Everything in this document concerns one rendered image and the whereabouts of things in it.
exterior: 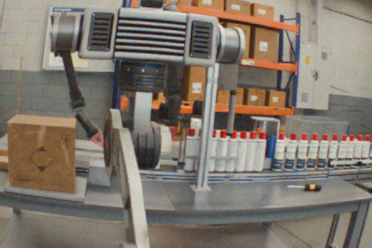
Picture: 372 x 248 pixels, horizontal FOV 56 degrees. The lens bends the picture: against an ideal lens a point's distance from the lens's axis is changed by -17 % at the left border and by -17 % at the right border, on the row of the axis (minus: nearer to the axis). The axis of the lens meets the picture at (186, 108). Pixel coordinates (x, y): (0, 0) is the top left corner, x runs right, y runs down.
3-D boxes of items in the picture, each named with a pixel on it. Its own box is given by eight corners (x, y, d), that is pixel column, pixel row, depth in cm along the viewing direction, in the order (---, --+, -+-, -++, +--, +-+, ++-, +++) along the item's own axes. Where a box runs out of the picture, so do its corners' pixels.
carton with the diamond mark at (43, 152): (75, 177, 172) (75, 118, 169) (75, 194, 149) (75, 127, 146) (17, 171, 164) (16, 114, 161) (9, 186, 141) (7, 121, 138)
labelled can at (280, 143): (278, 169, 212) (284, 132, 210) (282, 171, 207) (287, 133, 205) (270, 169, 211) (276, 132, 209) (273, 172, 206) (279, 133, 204)
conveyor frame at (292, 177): (319, 174, 221) (320, 167, 221) (327, 179, 210) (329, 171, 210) (29, 162, 189) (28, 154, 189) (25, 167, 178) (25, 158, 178)
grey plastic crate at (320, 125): (323, 136, 410) (325, 116, 408) (345, 143, 374) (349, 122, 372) (282, 137, 388) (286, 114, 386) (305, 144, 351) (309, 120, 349)
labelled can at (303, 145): (301, 168, 215) (306, 133, 213) (305, 171, 210) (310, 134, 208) (293, 168, 214) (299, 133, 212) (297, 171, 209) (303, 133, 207)
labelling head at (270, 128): (266, 163, 224) (272, 119, 222) (275, 168, 211) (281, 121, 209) (244, 163, 221) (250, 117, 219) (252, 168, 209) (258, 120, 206)
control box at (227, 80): (237, 89, 195) (239, 51, 193) (225, 90, 180) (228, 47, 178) (217, 88, 199) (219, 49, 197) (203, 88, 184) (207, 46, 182)
